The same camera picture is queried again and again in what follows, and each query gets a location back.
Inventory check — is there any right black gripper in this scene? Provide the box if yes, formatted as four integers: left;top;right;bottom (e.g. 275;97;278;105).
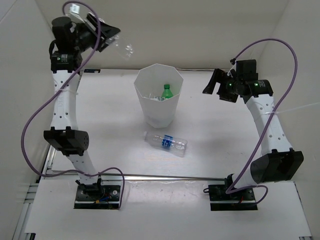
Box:
202;69;243;103

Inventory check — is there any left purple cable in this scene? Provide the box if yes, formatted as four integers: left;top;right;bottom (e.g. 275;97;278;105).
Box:
20;0;126;210

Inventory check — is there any aluminium frame rail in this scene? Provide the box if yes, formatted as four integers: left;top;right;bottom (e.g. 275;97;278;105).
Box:
46;169;224;182

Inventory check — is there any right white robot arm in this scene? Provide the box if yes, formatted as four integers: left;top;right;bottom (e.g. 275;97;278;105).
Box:
203;59;304;200

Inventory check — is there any white octagonal plastic bin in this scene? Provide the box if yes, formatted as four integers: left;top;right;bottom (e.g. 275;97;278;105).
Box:
134;63;184;128

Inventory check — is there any purple cable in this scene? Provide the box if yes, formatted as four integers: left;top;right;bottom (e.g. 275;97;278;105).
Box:
224;37;298;206
20;0;126;210

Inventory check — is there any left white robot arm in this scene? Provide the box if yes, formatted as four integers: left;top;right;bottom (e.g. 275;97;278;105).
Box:
43;13;120;200

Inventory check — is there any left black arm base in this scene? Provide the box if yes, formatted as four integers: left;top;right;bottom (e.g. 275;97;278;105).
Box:
73;178;124;210

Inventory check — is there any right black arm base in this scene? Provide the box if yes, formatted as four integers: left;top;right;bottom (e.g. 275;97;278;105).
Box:
203;176;258;212

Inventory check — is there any crushed green plastic bottle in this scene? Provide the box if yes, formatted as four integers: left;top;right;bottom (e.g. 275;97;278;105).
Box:
160;84;174;101

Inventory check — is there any clear plastic bottle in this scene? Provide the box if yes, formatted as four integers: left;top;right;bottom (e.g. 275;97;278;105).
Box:
108;31;134;60

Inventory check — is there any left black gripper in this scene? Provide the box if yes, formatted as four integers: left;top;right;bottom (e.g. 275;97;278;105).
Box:
71;13;120;54

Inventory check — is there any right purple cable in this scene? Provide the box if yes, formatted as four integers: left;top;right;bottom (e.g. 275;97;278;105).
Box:
224;37;298;206

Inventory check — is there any clear bottle green blue label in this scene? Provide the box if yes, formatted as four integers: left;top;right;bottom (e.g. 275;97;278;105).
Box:
142;92;164;102

